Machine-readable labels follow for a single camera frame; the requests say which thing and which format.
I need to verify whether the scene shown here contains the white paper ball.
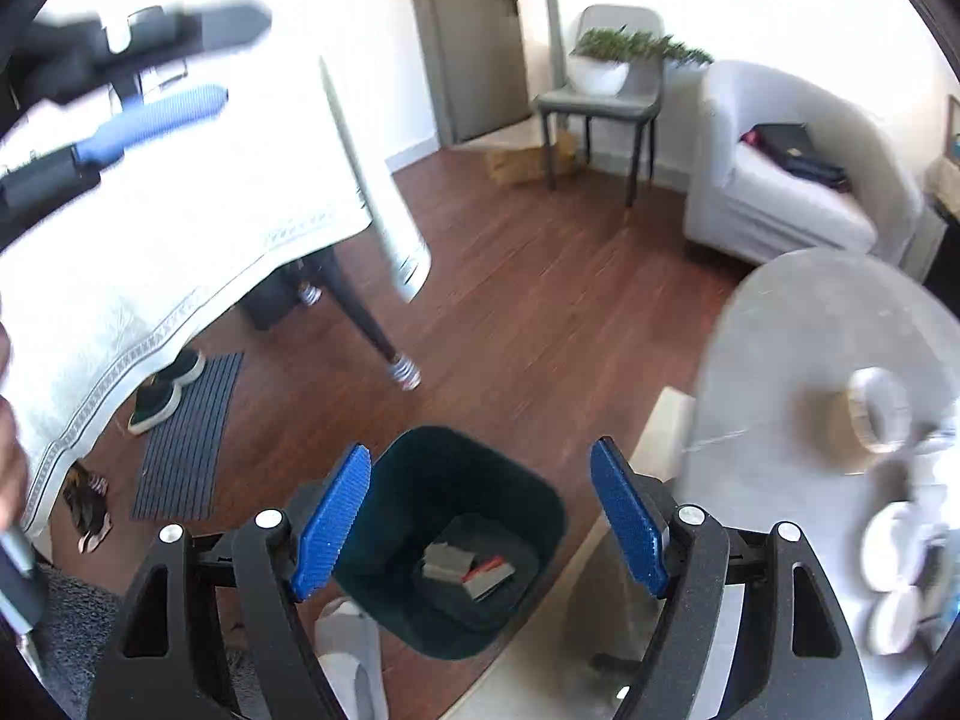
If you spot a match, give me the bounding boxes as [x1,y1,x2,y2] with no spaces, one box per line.
[859,500,934,593]

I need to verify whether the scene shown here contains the trash pieces in bin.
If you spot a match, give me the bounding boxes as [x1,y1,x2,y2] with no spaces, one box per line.
[421,543,516,601]

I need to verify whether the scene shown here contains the dark green trash bin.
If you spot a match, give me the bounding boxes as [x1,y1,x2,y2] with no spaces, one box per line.
[334,426,566,660]

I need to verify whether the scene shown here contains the person's left hand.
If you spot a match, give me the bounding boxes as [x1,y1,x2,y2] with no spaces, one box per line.
[0,320,33,533]

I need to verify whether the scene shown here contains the white patterned tablecloth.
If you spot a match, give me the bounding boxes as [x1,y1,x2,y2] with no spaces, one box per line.
[2,0,431,536]

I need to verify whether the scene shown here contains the striped dark floor mat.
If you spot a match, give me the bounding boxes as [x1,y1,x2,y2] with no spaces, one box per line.
[130,353,244,522]

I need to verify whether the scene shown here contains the black table leg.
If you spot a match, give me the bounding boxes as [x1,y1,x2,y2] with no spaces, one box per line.
[302,247,421,392]

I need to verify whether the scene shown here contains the black slip-on shoes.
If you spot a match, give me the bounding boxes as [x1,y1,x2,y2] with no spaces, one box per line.
[127,348,206,436]

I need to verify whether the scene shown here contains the brown tape roll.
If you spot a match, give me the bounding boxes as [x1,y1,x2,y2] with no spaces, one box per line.
[827,367,911,475]

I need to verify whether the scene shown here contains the grey door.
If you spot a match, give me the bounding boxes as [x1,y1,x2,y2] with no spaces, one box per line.
[413,0,530,145]

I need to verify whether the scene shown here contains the cardboard box on floor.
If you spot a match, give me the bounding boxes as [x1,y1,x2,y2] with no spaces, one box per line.
[485,132,579,185]

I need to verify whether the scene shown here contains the grey armchair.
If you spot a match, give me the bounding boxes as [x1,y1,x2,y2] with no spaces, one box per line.
[683,60,923,265]

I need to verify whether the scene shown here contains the grey dining chair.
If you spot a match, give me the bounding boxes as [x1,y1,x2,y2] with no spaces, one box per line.
[532,3,667,210]

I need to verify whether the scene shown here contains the black handbag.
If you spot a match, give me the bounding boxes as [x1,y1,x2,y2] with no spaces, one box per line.
[742,124,853,192]

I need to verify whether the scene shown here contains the potted green plant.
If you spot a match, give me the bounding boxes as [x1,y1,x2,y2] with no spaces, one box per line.
[566,26,715,96]

